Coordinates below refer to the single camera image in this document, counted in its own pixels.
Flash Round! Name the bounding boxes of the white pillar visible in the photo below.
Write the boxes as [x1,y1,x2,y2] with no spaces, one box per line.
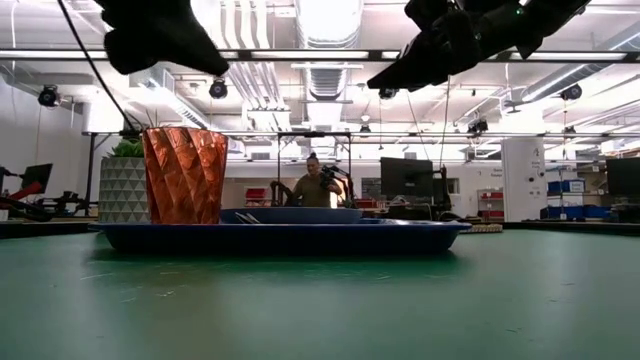
[501,137,549,222]

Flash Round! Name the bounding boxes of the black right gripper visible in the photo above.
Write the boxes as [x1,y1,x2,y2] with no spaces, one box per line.
[367,0,506,93]

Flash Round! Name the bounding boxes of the red storage bins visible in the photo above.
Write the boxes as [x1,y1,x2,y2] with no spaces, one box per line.
[477,188,505,220]

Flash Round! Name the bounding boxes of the faceted orange cup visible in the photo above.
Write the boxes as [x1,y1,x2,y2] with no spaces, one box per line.
[141,126,230,225]

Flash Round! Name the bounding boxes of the green table mat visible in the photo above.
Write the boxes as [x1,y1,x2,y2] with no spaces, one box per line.
[0,227,640,360]

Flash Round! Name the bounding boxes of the blue storage bins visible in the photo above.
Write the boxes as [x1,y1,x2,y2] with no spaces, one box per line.
[547,178,586,194]

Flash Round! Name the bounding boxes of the person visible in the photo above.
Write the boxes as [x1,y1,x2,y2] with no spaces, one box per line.
[291,152,344,209]

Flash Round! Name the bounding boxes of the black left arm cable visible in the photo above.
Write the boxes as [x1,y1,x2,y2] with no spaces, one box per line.
[55,0,137,133]

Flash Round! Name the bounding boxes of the black computer monitor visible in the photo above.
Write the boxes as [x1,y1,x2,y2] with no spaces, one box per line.
[606,157,640,197]
[379,157,435,199]
[20,163,54,196]

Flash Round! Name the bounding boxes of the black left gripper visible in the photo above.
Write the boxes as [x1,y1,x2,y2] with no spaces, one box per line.
[94,0,231,78]

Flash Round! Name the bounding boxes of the potted plant white patterned pot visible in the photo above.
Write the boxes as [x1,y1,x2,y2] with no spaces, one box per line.
[98,110,166,225]

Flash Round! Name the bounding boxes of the dark blue plastic tray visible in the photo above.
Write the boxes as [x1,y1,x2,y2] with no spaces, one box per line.
[89,218,473,255]

